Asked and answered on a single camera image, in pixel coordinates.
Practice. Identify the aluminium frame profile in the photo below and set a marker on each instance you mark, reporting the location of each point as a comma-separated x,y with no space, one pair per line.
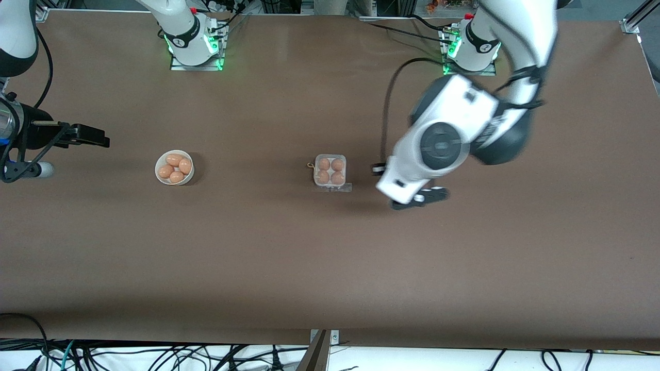
637,18

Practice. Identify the aluminium frame corner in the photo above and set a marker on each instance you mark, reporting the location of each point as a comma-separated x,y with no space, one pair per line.
45,13

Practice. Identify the small orange object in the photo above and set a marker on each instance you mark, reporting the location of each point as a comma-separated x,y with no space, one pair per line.
432,5

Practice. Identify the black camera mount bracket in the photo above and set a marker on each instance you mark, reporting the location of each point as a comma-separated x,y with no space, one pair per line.
420,198
18,169

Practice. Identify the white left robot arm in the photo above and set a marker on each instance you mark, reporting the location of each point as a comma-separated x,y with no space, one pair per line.
448,144

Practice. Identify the brown egg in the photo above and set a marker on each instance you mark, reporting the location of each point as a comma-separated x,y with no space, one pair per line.
176,176
324,164
185,166
165,171
323,176
174,159
337,178
337,164

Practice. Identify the dark grey camera pole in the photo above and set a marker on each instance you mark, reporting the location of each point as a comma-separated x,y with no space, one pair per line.
315,355

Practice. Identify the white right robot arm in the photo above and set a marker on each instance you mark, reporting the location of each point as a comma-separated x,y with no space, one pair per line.
180,26

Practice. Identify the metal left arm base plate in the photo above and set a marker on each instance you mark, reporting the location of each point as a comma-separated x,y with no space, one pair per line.
490,72

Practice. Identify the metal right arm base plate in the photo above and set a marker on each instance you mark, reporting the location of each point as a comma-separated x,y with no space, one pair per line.
178,67

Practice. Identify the black right camera mount bracket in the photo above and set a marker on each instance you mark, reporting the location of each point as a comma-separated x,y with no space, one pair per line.
18,169

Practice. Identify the clear plastic egg box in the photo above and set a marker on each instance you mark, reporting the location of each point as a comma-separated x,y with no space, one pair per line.
330,170

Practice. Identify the white round bowl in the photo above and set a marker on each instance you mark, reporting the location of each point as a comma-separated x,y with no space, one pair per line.
160,180

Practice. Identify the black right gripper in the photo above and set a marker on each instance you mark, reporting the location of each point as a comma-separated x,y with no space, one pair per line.
37,135

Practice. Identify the black left camera mount bracket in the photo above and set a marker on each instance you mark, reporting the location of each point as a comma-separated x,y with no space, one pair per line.
420,198

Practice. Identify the small metal table bracket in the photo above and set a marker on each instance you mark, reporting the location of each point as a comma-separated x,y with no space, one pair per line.
334,337

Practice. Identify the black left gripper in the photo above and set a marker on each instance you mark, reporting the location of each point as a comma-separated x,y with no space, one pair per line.
378,173

